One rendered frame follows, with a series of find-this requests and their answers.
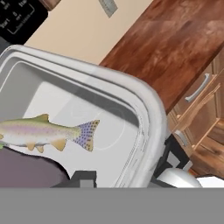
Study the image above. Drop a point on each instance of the wooden drawer front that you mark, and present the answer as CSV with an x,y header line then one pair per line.
x,y
191,108

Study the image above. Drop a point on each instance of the grey wall socket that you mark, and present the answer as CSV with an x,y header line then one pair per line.
x,y
108,7

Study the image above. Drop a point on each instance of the white rounded object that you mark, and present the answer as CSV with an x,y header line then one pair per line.
x,y
179,178

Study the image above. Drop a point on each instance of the black box with grey squares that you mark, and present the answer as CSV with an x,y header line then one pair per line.
x,y
172,147

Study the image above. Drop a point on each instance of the wooden cupboard door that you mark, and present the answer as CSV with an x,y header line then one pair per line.
x,y
208,131

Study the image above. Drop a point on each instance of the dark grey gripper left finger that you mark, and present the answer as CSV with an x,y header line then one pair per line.
x,y
85,178

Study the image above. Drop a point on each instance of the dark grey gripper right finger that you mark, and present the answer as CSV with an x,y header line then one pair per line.
x,y
162,184

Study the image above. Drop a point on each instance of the rainbow trout fish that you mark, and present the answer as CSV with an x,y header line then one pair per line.
x,y
35,131

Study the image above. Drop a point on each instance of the wooden wall cupboard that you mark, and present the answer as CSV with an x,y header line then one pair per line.
x,y
49,4

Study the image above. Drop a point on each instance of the purple eggplant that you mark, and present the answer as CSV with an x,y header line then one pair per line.
x,y
26,170

